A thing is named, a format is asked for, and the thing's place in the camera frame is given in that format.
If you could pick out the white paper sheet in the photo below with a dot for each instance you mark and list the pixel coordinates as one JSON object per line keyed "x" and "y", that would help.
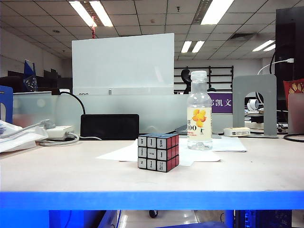
{"x": 230, "y": 143}
{"x": 209, "y": 158}
{"x": 118, "y": 154}

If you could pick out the white monitor back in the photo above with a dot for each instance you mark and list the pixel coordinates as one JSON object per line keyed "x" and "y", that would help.
{"x": 118, "y": 64}

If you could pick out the black computer case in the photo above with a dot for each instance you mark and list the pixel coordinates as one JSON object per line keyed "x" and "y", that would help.
{"x": 261, "y": 218}

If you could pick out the black caster wheel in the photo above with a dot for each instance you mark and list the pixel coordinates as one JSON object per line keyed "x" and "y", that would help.
{"x": 153, "y": 214}

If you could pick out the blue table leg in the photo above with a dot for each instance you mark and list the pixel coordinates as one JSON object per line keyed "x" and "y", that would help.
{"x": 59, "y": 218}
{"x": 230, "y": 218}

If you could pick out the white plastic bag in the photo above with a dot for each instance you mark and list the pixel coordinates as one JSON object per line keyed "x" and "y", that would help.
{"x": 14, "y": 142}

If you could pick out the black office chair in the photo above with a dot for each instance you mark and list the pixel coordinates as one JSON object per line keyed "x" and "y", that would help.
{"x": 185, "y": 74}

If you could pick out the ceiling light panel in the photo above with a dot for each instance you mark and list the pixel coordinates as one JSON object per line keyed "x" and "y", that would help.
{"x": 102, "y": 14}
{"x": 262, "y": 45}
{"x": 186, "y": 46}
{"x": 216, "y": 12}

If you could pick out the black rectangular box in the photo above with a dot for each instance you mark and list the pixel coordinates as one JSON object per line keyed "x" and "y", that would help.
{"x": 109, "y": 126}

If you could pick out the clear bottle with orange label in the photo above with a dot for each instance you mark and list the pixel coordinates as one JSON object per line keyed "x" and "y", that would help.
{"x": 199, "y": 118}

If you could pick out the Rubik's cube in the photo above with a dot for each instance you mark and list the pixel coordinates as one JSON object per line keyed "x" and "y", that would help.
{"x": 152, "y": 154}

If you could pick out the blue crystal trophy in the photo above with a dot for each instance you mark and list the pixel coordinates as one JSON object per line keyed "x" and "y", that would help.
{"x": 29, "y": 80}

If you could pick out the cream power adapter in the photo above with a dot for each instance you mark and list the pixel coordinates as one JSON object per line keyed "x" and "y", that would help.
{"x": 237, "y": 131}

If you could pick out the red hanging ornament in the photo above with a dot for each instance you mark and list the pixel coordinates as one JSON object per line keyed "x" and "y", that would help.
{"x": 93, "y": 32}

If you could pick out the red patterned cushion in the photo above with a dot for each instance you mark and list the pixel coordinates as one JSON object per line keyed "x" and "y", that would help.
{"x": 294, "y": 86}

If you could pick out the frosted desk partition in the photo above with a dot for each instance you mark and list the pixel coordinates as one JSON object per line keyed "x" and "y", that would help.
{"x": 152, "y": 111}

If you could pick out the white desk fan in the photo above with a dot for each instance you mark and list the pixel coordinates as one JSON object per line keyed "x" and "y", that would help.
{"x": 253, "y": 104}

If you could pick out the purple name sign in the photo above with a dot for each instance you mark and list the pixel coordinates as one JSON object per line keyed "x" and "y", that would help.
{"x": 222, "y": 102}

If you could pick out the grey metal bookend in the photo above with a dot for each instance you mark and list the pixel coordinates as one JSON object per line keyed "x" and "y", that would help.
{"x": 270, "y": 107}

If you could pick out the black monitor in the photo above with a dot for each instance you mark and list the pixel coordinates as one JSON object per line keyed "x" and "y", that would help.
{"x": 285, "y": 35}

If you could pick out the white laptop charger brick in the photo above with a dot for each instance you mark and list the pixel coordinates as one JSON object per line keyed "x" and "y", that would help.
{"x": 58, "y": 130}

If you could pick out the blue metal bookend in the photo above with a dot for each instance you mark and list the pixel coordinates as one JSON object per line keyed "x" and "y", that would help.
{"x": 8, "y": 95}

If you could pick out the small frosted panel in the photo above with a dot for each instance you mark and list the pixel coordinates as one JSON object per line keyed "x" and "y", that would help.
{"x": 295, "y": 114}

